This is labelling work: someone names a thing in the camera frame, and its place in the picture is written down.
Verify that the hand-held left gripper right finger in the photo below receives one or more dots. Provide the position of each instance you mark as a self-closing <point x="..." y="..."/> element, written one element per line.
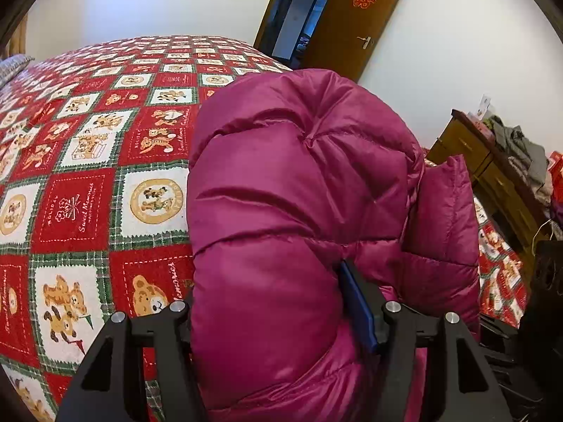
<point x="357" y="307"/>

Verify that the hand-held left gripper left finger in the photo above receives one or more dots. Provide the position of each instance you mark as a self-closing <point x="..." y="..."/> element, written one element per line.
<point x="180" y="316"/>

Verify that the magenta down jacket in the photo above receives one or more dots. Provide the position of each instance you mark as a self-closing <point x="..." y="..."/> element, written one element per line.
<point x="272" y="184"/>

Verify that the pile of clothes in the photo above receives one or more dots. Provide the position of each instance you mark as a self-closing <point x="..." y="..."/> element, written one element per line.
<point x="523" y="149"/>

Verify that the black ribbed object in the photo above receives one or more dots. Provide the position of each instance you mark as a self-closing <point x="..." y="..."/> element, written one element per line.
<point x="506" y="360"/>

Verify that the red checked printed blanket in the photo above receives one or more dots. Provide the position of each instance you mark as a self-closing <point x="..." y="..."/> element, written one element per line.
<point x="88" y="162"/>

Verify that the brown wooden dresser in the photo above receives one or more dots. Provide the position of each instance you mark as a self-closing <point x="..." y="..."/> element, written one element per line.
<point x="484" y="167"/>

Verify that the black plastic object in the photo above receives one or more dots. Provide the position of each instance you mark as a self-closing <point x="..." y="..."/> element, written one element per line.
<point x="547" y="281"/>

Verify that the red printed bag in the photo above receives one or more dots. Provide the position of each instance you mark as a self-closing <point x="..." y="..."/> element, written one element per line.
<point x="557" y="176"/>

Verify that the brown wooden door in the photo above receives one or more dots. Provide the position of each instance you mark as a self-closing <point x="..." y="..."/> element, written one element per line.
<point x="343" y="35"/>

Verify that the grey patterned pillow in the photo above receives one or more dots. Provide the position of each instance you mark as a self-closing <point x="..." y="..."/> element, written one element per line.
<point x="13" y="68"/>

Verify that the beige curtain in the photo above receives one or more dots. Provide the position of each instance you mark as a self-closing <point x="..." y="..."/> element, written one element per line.
<point x="18" y="35"/>

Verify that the white wall socket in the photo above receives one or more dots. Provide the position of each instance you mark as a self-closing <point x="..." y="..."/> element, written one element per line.
<point x="484" y="104"/>

